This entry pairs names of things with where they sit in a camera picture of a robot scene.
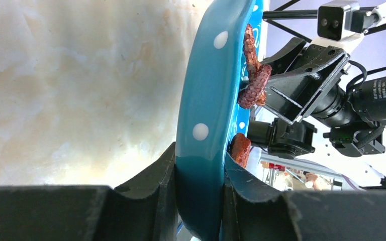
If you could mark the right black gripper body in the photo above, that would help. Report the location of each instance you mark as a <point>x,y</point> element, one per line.
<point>329,60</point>

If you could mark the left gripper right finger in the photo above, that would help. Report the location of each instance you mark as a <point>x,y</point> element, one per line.
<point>253,210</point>

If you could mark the brown meat piece on blue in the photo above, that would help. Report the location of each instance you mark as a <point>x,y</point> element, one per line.
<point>258,74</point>

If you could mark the red meat piece on blue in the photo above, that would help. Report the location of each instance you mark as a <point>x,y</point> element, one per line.
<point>240,149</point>

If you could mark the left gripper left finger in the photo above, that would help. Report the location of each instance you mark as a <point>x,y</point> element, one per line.
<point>142,208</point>

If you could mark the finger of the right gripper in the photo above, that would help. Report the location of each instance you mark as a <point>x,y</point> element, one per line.
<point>293,99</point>
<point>279,63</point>

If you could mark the blue polka dot plate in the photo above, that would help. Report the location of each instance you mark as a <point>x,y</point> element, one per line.
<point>209,116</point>

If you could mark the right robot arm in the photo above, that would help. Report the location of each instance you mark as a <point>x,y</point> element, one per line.
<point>361,136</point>

